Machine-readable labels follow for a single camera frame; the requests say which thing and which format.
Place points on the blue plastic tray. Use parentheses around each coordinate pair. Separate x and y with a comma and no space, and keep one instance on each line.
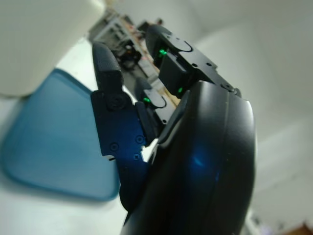
(53,137)

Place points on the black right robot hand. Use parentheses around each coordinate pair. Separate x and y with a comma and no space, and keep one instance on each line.
(195,159)

